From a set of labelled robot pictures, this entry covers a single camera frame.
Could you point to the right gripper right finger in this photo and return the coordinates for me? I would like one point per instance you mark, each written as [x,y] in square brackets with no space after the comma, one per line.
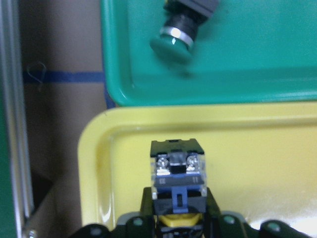
[219,224]

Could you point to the green conveyor belt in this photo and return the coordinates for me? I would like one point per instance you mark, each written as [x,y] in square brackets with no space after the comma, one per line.
[16,201]

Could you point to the yellow plastic tray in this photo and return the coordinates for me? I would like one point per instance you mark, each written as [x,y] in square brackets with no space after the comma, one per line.
[261,159]

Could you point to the green plastic tray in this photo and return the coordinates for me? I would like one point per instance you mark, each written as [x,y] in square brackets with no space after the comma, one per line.
[249,51]

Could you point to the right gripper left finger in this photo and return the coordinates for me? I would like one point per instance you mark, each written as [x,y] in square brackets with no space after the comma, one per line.
[137,225]

